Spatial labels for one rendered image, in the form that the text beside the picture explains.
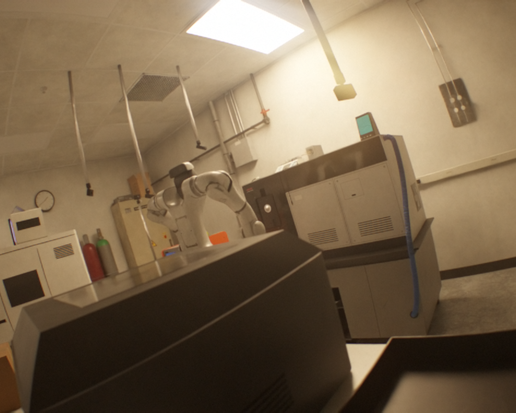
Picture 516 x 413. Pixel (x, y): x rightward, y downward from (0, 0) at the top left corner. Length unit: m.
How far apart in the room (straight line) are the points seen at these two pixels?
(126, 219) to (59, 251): 3.16
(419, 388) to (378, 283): 1.55
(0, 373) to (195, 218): 1.04
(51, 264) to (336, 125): 2.80
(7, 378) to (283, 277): 0.84
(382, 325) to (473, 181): 1.56
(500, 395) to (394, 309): 1.65
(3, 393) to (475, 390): 1.08
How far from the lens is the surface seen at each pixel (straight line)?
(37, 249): 1.92
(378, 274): 2.01
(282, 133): 3.59
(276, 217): 2.34
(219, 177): 1.32
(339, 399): 0.56
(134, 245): 4.99
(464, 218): 3.05
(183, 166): 1.50
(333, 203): 2.06
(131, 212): 5.07
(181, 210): 1.44
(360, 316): 2.20
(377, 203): 1.94
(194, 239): 1.44
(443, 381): 0.54
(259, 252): 0.44
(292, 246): 0.49
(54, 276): 1.92
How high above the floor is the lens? 1.25
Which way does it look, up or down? level
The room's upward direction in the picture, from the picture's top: 17 degrees counter-clockwise
